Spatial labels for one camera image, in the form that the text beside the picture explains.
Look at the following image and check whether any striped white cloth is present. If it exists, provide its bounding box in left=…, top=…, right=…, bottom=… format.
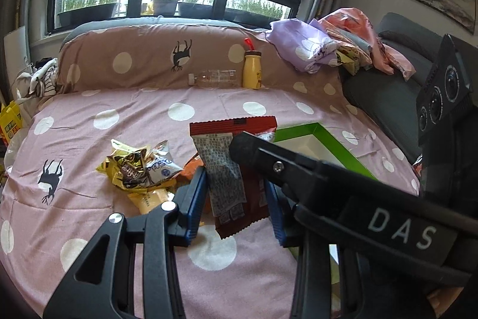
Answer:
left=13, top=57, right=60, bottom=103

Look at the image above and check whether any white board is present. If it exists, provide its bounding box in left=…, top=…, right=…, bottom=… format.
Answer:
left=4, top=25, right=30, bottom=69

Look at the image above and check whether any red snack packet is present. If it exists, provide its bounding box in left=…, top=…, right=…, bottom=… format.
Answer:
left=189, top=116, right=278, bottom=239

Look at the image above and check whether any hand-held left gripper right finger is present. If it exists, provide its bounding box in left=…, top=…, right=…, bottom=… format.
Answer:
left=266, top=181, right=335, bottom=319

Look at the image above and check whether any gold crinkled snack packet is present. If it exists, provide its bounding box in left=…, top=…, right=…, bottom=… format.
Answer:
left=96, top=139, right=157, bottom=190

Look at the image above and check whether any purple cloth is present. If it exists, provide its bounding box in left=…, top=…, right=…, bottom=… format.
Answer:
left=267, top=19, right=338, bottom=74

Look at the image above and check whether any yellow snack packet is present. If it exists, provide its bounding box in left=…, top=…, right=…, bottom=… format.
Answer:
left=127, top=186, right=176, bottom=217

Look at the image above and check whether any yellow bag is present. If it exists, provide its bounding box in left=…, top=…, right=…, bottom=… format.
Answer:
left=0, top=100, right=25, bottom=144

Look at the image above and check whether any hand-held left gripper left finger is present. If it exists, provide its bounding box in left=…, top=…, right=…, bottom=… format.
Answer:
left=43, top=166, right=209, bottom=319

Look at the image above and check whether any clear plastic bottle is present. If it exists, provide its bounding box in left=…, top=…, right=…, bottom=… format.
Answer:
left=187, top=69, right=241, bottom=88

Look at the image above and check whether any long black planter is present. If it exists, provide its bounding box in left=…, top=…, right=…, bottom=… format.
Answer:
left=224, top=7, right=284, bottom=24
left=58, top=2, right=118, bottom=26
left=178, top=1, right=213, bottom=18

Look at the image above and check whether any brown polka dot pillow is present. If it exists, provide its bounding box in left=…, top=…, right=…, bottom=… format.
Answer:
left=58, top=18, right=344, bottom=95

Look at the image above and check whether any yellow printed cloth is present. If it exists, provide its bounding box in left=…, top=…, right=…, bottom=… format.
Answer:
left=334, top=46, right=374, bottom=75

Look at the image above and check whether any orange snack packet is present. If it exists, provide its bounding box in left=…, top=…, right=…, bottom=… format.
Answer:
left=175, top=152, right=206, bottom=187

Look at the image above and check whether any green cardboard box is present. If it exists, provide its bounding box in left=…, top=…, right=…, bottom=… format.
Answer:
left=272, top=122, right=378, bottom=181

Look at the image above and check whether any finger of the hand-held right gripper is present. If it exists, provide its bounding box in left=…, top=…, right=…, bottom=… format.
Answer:
left=229, top=132, right=352, bottom=210

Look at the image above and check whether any pink polka dot bed sheet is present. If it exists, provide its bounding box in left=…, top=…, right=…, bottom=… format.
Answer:
left=0, top=85, right=421, bottom=319

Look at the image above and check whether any yellow bottle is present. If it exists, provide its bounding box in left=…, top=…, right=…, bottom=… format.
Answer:
left=242, top=38, right=262, bottom=90

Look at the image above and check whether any pink orange cloth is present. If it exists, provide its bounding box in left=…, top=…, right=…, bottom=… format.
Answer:
left=317, top=7, right=417, bottom=80

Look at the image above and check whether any round black plant pot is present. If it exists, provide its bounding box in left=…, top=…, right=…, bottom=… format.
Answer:
left=151, top=0, right=179, bottom=16

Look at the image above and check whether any cream snack bag blue print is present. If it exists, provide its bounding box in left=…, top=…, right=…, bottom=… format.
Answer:
left=144, top=140, right=184, bottom=179

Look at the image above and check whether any dark grey sofa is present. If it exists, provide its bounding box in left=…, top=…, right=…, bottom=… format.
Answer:
left=341, top=13, right=449, bottom=170

